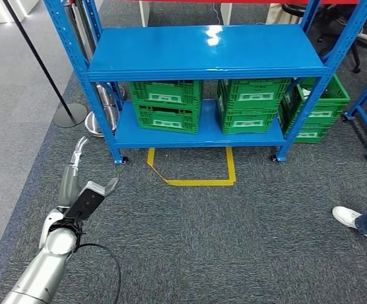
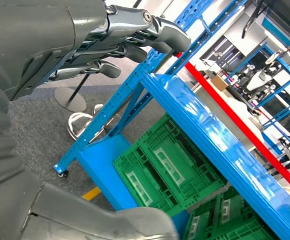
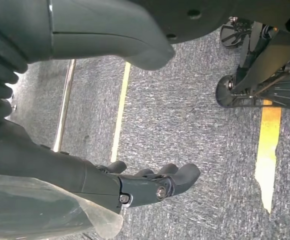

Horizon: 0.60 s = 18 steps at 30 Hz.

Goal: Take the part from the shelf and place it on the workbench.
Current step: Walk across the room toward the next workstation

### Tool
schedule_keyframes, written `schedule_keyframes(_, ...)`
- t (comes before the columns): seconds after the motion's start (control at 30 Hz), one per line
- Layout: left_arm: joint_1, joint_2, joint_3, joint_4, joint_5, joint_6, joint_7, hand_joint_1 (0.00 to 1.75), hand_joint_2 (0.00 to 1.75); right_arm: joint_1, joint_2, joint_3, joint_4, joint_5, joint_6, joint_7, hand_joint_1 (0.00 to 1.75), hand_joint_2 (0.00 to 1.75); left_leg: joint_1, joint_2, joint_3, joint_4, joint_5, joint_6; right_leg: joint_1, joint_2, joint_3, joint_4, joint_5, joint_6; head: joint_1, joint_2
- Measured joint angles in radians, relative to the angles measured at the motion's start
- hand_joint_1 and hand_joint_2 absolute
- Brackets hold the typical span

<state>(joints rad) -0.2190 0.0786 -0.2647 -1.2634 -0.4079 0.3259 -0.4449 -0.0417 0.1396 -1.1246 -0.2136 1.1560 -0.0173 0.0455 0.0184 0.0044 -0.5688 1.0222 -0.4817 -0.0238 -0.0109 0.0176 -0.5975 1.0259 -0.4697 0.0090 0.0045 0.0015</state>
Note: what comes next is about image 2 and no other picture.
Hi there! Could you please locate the blue metal shelf rack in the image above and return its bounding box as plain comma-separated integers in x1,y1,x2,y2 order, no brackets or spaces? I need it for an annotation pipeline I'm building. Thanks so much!
53,0,290,240

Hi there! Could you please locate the black pole with round base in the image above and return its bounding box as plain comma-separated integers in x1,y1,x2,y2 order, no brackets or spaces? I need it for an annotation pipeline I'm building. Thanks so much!
53,0,143,113

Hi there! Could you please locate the green plastic crate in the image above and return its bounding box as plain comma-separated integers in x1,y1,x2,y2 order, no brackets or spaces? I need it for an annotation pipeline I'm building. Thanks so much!
181,186,281,240
113,112,227,218

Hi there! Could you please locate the red barrier belt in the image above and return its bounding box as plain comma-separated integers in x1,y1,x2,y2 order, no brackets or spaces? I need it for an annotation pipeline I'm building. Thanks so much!
175,52,290,200

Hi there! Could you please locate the blue background rack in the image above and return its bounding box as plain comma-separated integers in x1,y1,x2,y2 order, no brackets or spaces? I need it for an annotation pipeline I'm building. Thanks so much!
199,31,290,167

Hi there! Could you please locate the chrome stanchion post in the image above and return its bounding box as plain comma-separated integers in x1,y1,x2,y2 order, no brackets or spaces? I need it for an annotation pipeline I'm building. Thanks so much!
67,103,122,142

